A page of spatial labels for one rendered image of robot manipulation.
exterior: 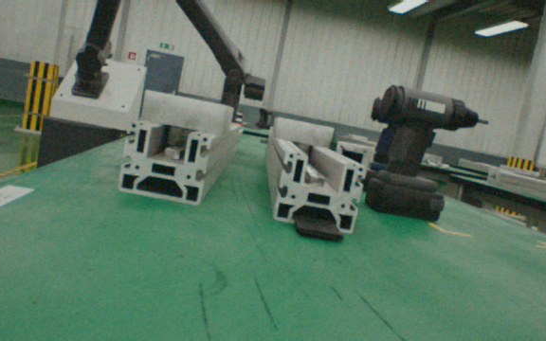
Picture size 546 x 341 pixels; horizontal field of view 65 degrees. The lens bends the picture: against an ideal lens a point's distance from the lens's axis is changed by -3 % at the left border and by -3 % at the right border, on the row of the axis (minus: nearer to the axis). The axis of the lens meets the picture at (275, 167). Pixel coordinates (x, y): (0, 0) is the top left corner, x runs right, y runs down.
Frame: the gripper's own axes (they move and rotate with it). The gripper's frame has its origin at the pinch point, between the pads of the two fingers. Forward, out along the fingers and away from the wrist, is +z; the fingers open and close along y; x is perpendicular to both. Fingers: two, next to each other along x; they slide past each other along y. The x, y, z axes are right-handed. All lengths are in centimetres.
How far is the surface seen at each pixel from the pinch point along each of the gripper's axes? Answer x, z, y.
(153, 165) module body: -85, -2, -1
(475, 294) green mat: -101, 2, 33
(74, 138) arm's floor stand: -6.2, 7.1, -43.3
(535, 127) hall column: 641, -86, 502
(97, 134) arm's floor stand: -5.5, 4.8, -37.0
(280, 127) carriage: -53, -9, 15
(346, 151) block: -16.6, -5.0, 35.4
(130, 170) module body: -85, -1, -3
